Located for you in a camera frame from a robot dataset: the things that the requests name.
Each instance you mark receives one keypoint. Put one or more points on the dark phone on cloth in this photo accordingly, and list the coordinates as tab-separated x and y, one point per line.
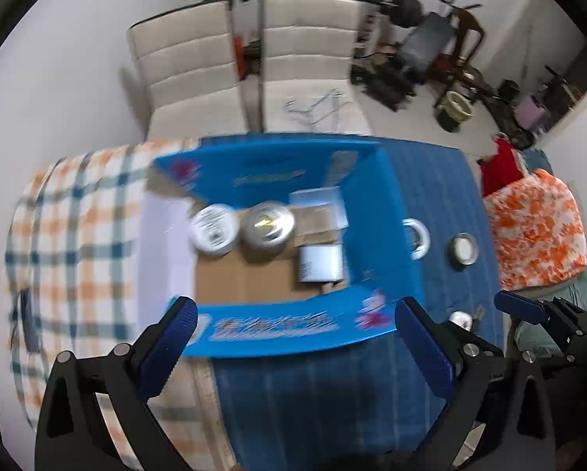
30	331

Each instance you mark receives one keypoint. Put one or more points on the wire clothes hangers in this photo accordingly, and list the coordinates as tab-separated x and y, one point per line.
313	111

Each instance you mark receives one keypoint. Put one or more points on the white jar black label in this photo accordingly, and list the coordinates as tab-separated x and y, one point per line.
419	238

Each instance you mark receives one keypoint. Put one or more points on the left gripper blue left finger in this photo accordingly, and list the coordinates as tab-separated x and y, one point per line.
160	346

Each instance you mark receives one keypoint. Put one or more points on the green rimmed bucket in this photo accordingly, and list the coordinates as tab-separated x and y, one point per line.
454	109

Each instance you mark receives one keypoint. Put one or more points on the brown wooden chair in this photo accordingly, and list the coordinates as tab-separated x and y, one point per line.
455	67

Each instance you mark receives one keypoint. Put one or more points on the black weight bench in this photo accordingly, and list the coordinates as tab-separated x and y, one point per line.
390	77

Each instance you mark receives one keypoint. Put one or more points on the grey 65W charger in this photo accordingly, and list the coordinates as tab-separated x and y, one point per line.
321	263

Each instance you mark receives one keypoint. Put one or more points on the left white padded chair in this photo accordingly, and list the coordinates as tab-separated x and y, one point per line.
187	64

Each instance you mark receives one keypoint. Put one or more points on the blue cardboard milk box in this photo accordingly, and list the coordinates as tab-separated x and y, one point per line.
253	305

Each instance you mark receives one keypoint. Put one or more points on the pink suitcase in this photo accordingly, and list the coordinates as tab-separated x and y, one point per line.
530	112

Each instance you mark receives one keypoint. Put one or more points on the silver jar with gold top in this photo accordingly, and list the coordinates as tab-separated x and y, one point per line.
267	228

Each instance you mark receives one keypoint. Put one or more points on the plaid orange blue cloth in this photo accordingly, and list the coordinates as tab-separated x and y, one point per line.
72	242

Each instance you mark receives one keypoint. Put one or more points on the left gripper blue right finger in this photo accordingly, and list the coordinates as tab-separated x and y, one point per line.
430	344

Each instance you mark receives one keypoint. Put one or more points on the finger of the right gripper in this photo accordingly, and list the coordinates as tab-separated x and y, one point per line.
522	308

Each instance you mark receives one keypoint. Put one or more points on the clear acrylic box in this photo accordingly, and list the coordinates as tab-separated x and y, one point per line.
326	198

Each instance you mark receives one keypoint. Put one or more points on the red cloth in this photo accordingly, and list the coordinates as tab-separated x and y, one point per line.
500	169

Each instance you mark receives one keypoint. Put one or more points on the orange floral cushion chair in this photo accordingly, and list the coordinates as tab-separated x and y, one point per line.
538	232

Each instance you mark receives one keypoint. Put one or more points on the blue striped tablecloth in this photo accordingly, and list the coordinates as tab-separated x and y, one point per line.
339	407

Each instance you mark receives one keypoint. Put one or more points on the white earbuds case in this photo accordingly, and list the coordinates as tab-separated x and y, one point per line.
462	319

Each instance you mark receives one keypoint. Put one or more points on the white padded chair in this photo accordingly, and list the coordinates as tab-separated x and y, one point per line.
307	48
187	64

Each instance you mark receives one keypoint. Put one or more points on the right white padded chair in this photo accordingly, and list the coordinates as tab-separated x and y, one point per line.
307	48

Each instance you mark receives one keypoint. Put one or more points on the white cream jar panda logo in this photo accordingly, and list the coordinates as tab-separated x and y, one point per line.
215	229

